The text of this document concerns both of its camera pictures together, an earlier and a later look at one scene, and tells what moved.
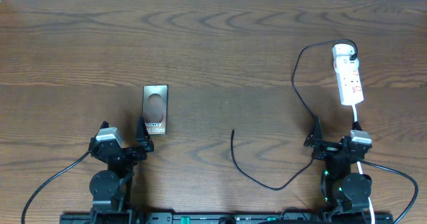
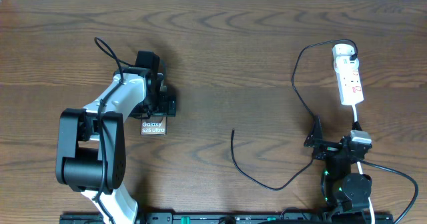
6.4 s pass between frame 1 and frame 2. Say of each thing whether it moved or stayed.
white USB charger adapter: stayed
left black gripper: moved
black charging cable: stayed
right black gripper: stayed
